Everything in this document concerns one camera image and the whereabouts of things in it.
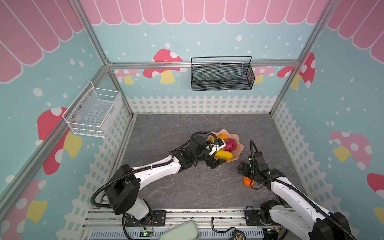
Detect pink dragon fruit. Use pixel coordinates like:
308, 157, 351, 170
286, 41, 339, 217
222, 139, 238, 152

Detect pink scalloped fruit bowl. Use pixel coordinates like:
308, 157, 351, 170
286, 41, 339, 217
212, 130, 244, 162

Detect pale green padded object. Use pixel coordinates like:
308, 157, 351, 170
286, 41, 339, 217
159, 221, 201, 240

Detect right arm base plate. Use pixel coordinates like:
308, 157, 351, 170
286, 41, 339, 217
244, 207, 269, 226

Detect yellow lemon fruit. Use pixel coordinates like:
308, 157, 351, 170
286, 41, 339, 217
215, 150, 234, 160

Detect orange yellow mango fruit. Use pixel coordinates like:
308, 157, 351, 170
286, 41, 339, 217
210, 134, 228, 142

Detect black mesh wall basket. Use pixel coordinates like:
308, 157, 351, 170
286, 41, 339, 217
191, 56, 256, 91

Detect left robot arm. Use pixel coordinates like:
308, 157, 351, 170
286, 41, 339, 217
90, 132, 226, 223

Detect orange tangerine fruit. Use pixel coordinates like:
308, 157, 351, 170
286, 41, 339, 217
244, 177, 255, 188

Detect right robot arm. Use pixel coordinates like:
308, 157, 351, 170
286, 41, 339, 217
238, 152, 355, 240

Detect black yellow tape measure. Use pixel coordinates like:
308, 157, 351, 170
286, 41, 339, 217
230, 229, 247, 240

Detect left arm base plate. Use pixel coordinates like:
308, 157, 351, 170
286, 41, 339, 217
124, 210, 167, 228

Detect white wire wall basket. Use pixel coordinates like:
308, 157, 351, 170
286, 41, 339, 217
63, 82, 123, 138

